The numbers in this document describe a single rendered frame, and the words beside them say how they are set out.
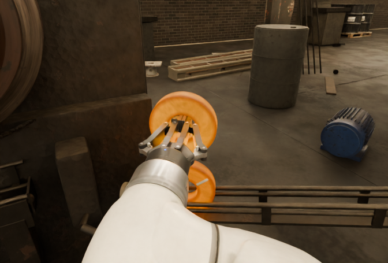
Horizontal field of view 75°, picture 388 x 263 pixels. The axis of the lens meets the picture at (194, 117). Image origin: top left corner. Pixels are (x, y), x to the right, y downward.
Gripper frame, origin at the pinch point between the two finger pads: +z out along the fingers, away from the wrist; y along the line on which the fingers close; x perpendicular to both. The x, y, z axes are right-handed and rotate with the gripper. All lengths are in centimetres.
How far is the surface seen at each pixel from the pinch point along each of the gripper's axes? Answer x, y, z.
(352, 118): -63, 105, 134
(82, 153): -10.3, -25.7, -2.0
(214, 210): -22.9, 7.8, -4.6
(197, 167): -12.4, 3.2, -1.3
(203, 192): -19.4, 4.8, -2.4
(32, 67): 12.1, -30.7, -3.9
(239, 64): -97, 30, 395
